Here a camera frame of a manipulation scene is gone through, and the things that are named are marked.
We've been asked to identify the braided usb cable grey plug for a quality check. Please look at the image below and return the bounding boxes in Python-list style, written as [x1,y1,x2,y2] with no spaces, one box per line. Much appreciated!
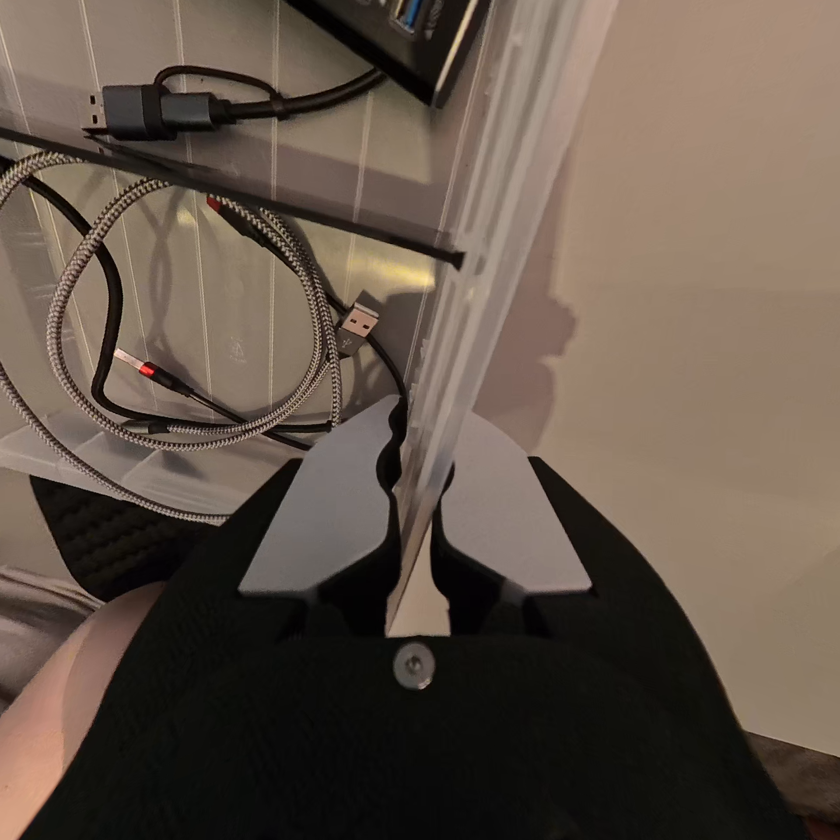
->
[315,297,383,434]

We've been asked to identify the black usb cable red plug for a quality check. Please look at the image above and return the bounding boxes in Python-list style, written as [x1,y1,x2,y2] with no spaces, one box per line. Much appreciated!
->
[0,157,342,437]

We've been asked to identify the clear plastic bin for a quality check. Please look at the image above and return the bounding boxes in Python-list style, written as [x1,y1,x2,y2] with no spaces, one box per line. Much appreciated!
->
[0,0,618,637]

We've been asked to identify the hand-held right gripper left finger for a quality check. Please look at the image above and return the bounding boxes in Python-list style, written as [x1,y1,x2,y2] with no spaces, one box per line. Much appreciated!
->
[238,394,408,626]

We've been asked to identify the black usb cable grey plug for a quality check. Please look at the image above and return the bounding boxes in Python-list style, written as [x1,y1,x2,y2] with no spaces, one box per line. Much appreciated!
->
[80,64,389,144]

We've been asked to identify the person's right forearm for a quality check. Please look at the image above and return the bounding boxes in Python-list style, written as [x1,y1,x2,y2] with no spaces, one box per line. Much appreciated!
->
[0,581,168,840]

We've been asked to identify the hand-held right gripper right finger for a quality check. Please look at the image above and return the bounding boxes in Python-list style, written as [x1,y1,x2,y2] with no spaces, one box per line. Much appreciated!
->
[432,420,595,626]

